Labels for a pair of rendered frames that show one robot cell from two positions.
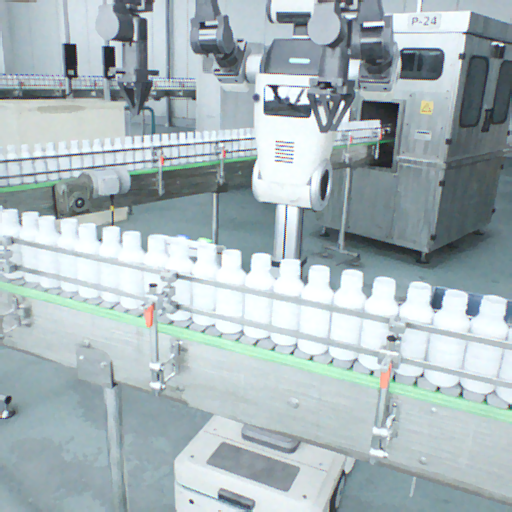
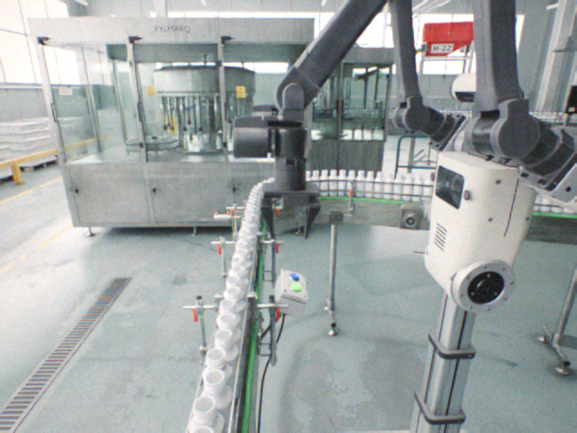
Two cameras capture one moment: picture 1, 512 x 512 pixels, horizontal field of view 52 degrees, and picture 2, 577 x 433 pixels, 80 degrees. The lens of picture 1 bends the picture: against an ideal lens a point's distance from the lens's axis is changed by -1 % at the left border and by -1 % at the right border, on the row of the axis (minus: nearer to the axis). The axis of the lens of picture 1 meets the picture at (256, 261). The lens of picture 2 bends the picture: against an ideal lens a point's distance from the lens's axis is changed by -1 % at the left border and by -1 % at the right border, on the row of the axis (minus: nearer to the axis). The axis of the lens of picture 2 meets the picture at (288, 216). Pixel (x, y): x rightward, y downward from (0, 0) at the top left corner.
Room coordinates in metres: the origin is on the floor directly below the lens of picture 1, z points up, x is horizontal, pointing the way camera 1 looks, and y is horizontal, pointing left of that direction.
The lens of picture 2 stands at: (0.80, -0.69, 1.66)
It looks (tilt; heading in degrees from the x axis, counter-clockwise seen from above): 20 degrees down; 65
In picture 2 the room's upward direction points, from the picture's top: straight up
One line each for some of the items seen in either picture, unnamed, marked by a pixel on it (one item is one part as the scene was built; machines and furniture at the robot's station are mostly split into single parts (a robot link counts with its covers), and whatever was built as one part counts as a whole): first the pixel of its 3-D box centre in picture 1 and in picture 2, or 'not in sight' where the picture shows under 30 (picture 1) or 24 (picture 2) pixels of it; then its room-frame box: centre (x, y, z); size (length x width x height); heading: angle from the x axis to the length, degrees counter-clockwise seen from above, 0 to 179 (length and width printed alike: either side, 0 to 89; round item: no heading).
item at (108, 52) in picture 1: (107, 63); not in sight; (7.25, 2.05, 1.55); 0.17 x 0.15 x 0.42; 139
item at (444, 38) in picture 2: not in sight; (438, 105); (6.40, 4.50, 1.40); 0.92 x 0.72 x 2.80; 139
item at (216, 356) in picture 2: (316, 309); (218, 386); (0.90, -0.12, 1.08); 0.06 x 0.06 x 0.17
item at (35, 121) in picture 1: (61, 164); not in sight; (5.09, 1.94, 0.59); 1.10 x 0.62 x 1.18; 139
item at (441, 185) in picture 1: (417, 135); not in sight; (5.22, -1.50, 1.00); 1.60 x 1.30 x 2.00; 139
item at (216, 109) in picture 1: (228, 114); not in sight; (7.39, 0.46, 0.96); 0.82 x 0.50 x 1.91; 139
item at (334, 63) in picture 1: (333, 68); (289, 177); (1.06, -0.13, 1.51); 0.10 x 0.07 x 0.07; 157
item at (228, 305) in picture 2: (230, 291); (229, 330); (0.97, 0.05, 1.08); 0.06 x 0.06 x 0.17
